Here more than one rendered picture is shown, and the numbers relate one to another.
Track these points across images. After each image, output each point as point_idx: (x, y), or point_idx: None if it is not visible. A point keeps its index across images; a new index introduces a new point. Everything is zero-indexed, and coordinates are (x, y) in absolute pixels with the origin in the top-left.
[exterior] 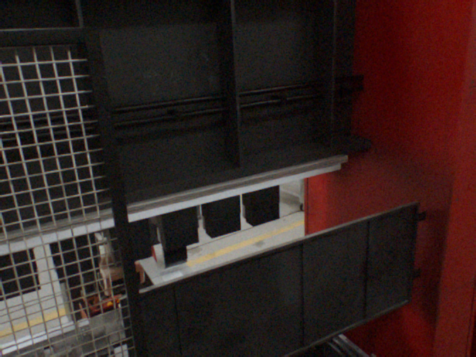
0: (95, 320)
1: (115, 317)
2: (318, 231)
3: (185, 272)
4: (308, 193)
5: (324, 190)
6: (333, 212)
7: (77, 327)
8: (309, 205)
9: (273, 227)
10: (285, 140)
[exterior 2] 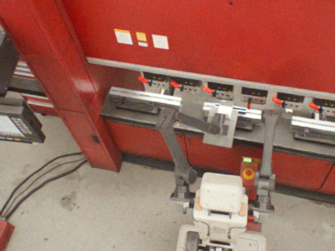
0: (273, 140)
1: (262, 134)
2: (98, 105)
3: (214, 112)
4: (87, 102)
5: (91, 80)
6: (99, 79)
7: (285, 142)
8: (90, 106)
9: None
10: None
